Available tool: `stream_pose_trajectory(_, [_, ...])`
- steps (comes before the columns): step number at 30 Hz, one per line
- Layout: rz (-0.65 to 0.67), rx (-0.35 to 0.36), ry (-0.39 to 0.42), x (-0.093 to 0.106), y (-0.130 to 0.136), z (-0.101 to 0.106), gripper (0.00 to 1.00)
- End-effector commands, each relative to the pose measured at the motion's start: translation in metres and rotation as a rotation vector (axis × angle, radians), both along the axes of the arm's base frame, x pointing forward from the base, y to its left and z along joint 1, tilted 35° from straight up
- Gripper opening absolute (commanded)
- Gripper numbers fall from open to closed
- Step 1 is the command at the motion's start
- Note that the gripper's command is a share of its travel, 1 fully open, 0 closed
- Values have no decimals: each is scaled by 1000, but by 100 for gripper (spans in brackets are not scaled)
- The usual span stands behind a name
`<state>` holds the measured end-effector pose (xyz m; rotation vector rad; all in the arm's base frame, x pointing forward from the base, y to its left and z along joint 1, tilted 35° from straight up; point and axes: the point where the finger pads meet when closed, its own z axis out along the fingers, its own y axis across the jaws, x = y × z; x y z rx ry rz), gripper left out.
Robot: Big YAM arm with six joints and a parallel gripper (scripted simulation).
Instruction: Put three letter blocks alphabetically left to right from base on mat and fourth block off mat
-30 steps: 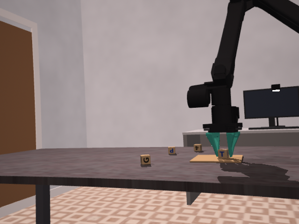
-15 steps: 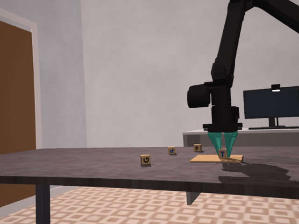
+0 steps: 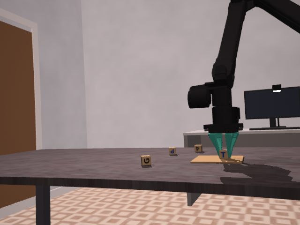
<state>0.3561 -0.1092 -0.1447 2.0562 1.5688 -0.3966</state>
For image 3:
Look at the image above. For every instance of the tan letter block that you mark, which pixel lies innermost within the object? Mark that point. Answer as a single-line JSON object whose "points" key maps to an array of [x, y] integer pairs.
{"points": [[198, 148], [223, 154], [172, 150], [146, 160]]}

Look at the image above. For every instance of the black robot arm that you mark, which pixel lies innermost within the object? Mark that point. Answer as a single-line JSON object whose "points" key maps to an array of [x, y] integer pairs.
{"points": [[199, 96]]}

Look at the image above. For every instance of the tan flat mat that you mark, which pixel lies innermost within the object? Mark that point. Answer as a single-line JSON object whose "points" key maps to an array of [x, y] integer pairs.
{"points": [[217, 160]]}

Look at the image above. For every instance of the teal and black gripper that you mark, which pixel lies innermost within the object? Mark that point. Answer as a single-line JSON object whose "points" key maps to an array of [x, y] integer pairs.
{"points": [[223, 123]]}

